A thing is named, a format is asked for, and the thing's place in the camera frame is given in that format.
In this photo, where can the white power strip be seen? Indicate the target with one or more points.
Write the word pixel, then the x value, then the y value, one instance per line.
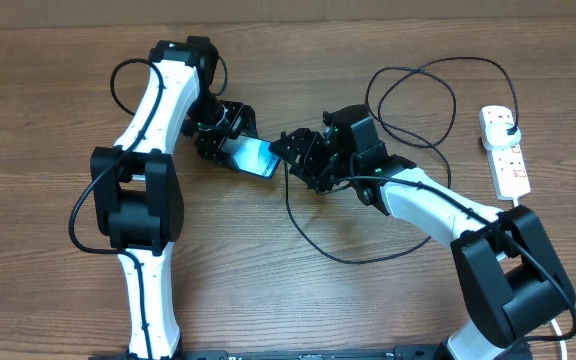
pixel 507 166

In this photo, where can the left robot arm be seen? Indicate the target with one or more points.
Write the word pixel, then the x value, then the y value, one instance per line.
pixel 138 199

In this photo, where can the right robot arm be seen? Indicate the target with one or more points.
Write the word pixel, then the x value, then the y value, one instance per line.
pixel 514 285

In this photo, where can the blue Galaxy smartphone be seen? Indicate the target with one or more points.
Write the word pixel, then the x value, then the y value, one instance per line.
pixel 253 156

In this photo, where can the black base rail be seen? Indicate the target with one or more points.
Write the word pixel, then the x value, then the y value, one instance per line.
pixel 400 352

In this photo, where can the white charger plug adapter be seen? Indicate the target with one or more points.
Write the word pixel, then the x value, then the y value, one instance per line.
pixel 500 136

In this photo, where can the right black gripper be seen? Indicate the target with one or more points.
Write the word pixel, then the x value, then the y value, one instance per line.
pixel 315 143

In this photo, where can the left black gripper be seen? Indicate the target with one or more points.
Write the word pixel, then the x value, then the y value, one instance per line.
pixel 211 146

